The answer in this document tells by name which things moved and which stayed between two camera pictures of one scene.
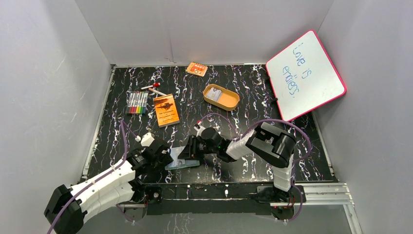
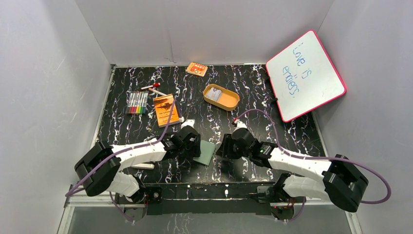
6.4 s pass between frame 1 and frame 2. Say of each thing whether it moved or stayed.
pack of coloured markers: stayed
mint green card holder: moved
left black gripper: moved
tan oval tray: stayed
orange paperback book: stayed
